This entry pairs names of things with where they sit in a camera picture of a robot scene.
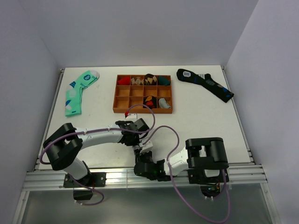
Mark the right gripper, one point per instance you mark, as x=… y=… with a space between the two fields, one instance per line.
x=138 y=156

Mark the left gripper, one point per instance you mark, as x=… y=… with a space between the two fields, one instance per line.
x=136 y=142

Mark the white black-striped ankle sock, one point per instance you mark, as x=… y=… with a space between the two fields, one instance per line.
x=136 y=148

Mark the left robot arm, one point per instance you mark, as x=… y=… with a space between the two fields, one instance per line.
x=63 y=146

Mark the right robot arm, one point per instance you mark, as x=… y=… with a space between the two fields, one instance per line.
x=204 y=159

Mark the black red yellow argyle sock roll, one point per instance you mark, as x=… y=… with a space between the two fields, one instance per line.
x=150 y=101

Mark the wooden compartment tray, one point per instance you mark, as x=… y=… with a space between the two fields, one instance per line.
x=126 y=96

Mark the light grey rolled sock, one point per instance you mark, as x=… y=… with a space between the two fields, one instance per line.
x=163 y=103

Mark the red rolled sock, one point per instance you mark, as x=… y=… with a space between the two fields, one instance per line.
x=124 y=80

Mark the beige argyle rolled sock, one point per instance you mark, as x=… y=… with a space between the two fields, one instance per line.
x=137 y=80

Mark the black tan argyle rolled sock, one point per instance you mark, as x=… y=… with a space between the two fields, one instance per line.
x=150 y=79

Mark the dark teal rolled sock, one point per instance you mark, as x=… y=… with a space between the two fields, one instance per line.
x=163 y=81

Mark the mint green patterned sock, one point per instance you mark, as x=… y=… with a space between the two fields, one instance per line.
x=74 y=92

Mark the black blue patterned long sock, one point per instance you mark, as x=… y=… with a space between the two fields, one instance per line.
x=206 y=81

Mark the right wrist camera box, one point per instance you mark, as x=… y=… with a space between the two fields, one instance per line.
x=145 y=147

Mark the aluminium table edge rail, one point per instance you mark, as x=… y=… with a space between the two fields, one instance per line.
x=124 y=178

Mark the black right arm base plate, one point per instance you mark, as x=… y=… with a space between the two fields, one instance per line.
x=207 y=177

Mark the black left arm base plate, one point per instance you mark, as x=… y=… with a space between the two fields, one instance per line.
x=95 y=179

